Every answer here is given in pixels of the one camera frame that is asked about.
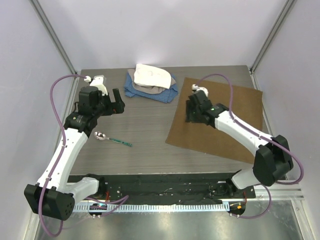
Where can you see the brown cloth napkin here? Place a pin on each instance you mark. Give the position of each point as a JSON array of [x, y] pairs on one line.
[[247, 105]]

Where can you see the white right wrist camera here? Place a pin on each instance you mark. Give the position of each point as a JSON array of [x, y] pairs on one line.
[[196, 88]]

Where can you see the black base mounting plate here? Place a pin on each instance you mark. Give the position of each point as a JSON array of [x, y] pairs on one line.
[[169, 188]]

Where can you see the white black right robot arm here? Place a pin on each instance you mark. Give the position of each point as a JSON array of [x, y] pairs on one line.
[[272, 159]]

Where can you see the white folded cloth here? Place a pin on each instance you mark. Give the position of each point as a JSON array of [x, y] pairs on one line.
[[151, 76]]

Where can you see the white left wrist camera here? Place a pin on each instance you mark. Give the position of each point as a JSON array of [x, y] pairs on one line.
[[98, 81]]

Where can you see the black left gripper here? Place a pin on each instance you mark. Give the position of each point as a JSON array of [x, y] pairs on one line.
[[115, 107]]

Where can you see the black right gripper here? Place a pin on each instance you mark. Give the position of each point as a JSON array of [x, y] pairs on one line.
[[189, 117]]

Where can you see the aluminium frame rail left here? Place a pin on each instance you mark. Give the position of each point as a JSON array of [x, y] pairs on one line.
[[52, 34]]

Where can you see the aluminium frame rail right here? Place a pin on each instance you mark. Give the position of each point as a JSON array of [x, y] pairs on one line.
[[281, 18]]

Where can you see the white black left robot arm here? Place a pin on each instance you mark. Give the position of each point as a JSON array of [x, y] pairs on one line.
[[51, 196]]

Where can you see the white slotted cable duct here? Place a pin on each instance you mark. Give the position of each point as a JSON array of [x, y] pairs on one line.
[[128, 208]]

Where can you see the blue checkered cloth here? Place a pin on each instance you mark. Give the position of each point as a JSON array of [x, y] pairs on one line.
[[166, 96]]

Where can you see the aluminium frame rail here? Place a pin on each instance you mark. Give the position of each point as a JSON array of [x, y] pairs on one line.
[[52, 34], [281, 18]]

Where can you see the spoon with green handle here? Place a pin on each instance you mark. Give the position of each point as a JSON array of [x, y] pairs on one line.
[[102, 137]]

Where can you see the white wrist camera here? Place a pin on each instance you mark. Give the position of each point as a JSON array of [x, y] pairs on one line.
[[196, 88], [98, 81]]

